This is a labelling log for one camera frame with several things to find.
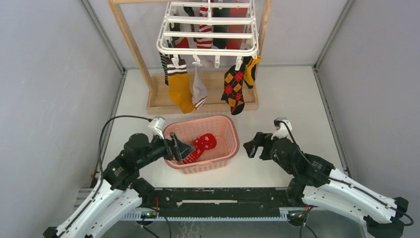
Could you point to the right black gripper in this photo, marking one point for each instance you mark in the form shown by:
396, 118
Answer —
261, 139

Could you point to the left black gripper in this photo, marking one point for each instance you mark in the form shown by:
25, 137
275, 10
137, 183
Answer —
176, 149

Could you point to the red snowflake sock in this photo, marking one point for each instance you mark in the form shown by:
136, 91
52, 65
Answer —
203, 143

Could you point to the pink plastic basket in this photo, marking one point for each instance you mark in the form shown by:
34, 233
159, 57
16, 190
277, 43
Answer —
222, 127

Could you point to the wooden hanger stand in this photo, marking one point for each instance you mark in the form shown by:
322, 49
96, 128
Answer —
159, 101

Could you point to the mustard yellow sock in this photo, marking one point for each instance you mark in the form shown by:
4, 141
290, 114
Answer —
250, 64

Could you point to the red sock white pattern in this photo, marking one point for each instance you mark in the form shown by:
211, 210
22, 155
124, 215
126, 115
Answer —
235, 44

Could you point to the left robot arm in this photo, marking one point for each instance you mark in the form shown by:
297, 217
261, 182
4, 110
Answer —
120, 188

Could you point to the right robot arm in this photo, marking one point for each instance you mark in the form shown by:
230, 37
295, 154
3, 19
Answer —
316, 182

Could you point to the white plastic sock hanger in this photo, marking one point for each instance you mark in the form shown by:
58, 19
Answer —
175, 37

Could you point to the grey white sock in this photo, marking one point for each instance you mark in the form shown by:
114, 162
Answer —
200, 93

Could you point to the yellow brown striped sock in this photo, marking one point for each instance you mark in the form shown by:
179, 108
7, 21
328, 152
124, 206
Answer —
179, 86

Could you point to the argyle red yellow sock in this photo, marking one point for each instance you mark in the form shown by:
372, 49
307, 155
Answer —
233, 89

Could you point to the black white striped sock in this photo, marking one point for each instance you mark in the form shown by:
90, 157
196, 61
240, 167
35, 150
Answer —
164, 60

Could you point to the red white striped sock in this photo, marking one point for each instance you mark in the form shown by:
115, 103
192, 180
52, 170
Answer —
204, 42

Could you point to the black striped narrow sock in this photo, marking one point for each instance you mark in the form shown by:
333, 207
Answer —
190, 12

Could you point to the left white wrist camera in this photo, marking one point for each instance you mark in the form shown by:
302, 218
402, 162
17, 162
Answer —
156, 126

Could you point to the black mounting rail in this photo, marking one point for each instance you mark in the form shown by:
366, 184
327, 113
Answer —
263, 202

